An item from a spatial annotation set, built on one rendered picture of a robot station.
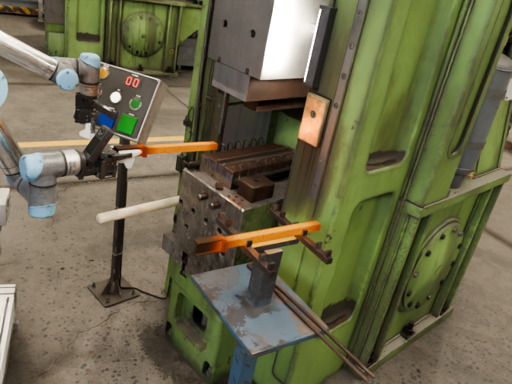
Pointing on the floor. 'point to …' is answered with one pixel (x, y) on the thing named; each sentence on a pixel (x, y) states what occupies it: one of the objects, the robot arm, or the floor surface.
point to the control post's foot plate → (109, 299)
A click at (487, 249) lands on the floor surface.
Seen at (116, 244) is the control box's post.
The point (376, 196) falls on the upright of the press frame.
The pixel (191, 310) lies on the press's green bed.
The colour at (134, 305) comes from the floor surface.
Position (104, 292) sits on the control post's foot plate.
